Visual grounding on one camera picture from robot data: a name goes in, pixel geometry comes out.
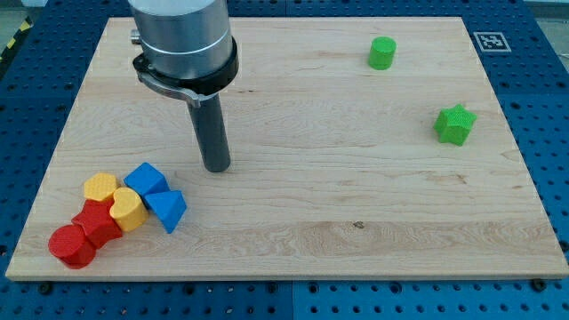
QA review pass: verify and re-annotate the wooden board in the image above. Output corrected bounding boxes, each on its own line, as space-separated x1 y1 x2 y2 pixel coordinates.
6 17 568 282

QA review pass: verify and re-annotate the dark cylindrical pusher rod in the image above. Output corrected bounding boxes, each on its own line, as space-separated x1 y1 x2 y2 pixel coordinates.
188 94 231 172

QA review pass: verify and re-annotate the blue triangle block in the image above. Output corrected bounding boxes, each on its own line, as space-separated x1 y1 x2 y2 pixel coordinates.
144 190 188 234

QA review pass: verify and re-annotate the blue cube block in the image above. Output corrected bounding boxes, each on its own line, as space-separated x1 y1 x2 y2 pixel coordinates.
124 163 170 196

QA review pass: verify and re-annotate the green cylinder block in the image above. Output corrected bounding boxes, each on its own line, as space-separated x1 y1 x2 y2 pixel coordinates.
368 36 397 70

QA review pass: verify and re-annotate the yellow heart block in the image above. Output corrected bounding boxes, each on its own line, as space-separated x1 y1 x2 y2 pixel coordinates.
109 188 149 232

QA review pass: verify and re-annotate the green star block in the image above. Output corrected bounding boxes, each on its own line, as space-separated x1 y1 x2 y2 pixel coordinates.
433 104 477 146

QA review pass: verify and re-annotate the yellow hexagon block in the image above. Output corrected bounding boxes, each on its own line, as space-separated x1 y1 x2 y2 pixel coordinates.
84 172 120 202

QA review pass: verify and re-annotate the red star block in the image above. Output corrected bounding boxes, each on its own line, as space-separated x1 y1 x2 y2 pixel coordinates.
72 199 123 249

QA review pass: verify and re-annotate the red cylinder block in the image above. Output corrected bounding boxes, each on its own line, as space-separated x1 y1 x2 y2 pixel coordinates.
48 224 96 269

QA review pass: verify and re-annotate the white fiducial marker tag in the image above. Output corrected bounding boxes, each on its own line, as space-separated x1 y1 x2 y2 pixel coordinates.
474 31 511 52

